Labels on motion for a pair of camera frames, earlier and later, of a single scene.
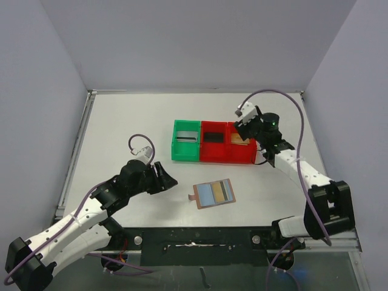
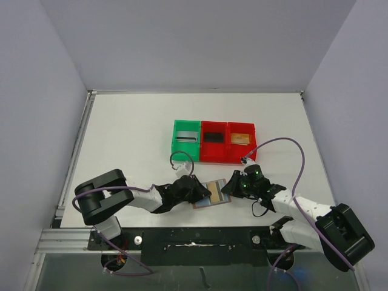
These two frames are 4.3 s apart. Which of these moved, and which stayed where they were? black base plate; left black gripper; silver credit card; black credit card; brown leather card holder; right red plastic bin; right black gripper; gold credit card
Moved: left black gripper; right black gripper; gold credit card
Stayed: silver credit card; black base plate; right red plastic bin; brown leather card holder; black credit card
